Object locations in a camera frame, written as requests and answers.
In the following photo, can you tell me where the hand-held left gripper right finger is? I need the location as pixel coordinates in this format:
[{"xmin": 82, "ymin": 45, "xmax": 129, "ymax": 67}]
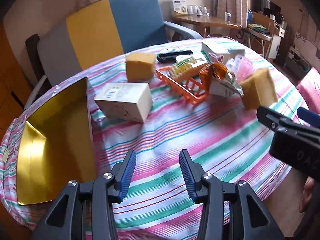
[{"xmin": 179, "ymin": 149, "xmax": 285, "ymax": 240}]

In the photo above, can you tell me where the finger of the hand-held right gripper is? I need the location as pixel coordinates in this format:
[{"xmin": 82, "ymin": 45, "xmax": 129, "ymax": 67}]
[
  {"xmin": 297, "ymin": 107, "xmax": 320, "ymax": 128},
  {"xmin": 257, "ymin": 106, "xmax": 298, "ymax": 132}
]

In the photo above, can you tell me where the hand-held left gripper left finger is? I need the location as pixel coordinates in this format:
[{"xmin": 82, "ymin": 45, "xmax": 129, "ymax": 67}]
[{"xmin": 31, "ymin": 149, "xmax": 137, "ymax": 240}]

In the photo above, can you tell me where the pale yellow sponge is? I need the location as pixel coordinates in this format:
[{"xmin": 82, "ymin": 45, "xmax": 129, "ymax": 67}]
[{"xmin": 240, "ymin": 68, "xmax": 279, "ymax": 110}]

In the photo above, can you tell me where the orange white snack packet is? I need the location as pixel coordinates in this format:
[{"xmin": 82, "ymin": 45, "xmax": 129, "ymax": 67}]
[{"xmin": 200, "ymin": 64, "xmax": 244, "ymax": 97}]

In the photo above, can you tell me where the pink hair roller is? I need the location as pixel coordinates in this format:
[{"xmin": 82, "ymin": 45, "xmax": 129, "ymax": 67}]
[{"xmin": 226, "ymin": 56, "xmax": 254, "ymax": 79}]

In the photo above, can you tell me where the white cardboard box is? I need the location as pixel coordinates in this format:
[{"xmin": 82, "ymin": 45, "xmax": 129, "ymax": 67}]
[{"xmin": 94, "ymin": 82, "xmax": 153, "ymax": 123}]

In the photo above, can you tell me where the gold tin container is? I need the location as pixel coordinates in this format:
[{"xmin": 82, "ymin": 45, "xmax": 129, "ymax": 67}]
[{"xmin": 17, "ymin": 77, "xmax": 97, "ymax": 205}]

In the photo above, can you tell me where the yellow bristle brush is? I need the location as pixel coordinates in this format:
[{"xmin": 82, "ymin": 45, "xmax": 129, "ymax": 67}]
[{"xmin": 170, "ymin": 57, "xmax": 208, "ymax": 80}]

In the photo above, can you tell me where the orange plastic basket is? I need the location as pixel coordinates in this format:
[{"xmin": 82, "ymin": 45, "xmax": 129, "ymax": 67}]
[{"xmin": 156, "ymin": 64, "xmax": 212, "ymax": 105}]

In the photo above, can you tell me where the large yellow sponge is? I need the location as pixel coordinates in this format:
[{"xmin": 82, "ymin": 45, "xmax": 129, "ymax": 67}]
[{"xmin": 125, "ymin": 52, "xmax": 156, "ymax": 82}]

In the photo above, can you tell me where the person's right hand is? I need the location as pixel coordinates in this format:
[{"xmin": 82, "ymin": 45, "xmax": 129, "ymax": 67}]
[{"xmin": 300, "ymin": 177, "xmax": 316, "ymax": 212}]

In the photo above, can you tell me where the pink quilt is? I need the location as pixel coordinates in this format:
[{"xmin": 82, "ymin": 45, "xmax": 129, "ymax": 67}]
[{"xmin": 296, "ymin": 67, "xmax": 320, "ymax": 115}]

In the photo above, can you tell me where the black floor box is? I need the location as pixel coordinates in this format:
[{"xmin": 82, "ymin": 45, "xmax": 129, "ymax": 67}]
[{"xmin": 285, "ymin": 46, "xmax": 313, "ymax": 79}]

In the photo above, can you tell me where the white cabinet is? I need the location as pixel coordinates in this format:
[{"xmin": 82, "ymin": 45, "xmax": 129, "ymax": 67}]
[{"xmin": 269, "ymin": 21, "xmax": 285, "ymax": 60}]

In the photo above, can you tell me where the grey white box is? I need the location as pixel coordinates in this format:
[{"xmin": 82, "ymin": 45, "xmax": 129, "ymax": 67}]
[{"xmin": 201, "ymin": 41, "xmax": 240, "ymax": 55}]

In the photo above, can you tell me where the wooden chair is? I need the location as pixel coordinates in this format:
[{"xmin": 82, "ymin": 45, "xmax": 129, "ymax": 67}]
[{"xmin": 246, "ymin": 11, "xmax": 277, "ymax": 55}]

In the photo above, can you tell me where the cluttered shelf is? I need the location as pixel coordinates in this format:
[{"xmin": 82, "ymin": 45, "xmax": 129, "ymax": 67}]
[{"xmin": 251, "ymin": 0, "xmax": 292, "ymax": 25}]

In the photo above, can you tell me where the wooden side table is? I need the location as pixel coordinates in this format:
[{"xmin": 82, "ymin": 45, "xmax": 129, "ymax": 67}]
[{"xmin": 171, "ymin": 14, "xmax": 243, "ymax": 39}]

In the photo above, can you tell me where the row of white jars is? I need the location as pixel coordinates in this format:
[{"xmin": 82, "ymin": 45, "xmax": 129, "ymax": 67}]
[{"xmin": 187, "ymin": 4, "xmax": 209, "ymax": 15}]

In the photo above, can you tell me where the white carton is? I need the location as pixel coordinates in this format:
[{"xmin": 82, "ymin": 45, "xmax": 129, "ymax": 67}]
[{"xmin": 171, "ymin": 0, "xmax": 188, "ymax": 15}]

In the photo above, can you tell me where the grey yellow blue armchair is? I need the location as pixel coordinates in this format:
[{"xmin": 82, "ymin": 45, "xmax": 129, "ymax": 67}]
[{"xmin": 25, "ymin": 0, "xmax": 203, "ymax": 88}]

